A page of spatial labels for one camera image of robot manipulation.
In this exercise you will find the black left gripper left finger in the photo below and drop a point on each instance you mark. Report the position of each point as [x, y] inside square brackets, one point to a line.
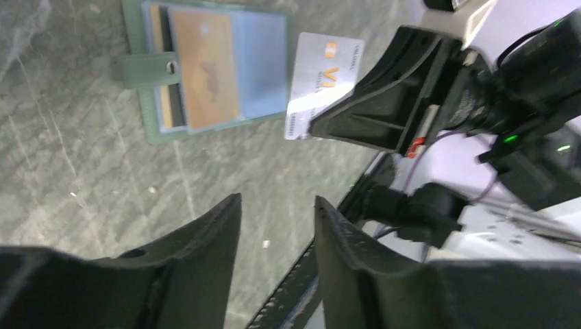
[181, 280]

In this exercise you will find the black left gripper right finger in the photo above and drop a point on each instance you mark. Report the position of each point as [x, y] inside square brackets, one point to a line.
[364, 284]

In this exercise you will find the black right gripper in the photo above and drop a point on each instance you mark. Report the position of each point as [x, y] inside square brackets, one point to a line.
[526, 102]

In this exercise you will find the orange credit card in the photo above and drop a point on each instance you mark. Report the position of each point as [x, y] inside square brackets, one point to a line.
[203, 41]

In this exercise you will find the aluminium extrusion frame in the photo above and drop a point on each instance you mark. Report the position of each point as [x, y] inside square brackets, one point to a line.
[491, 232]

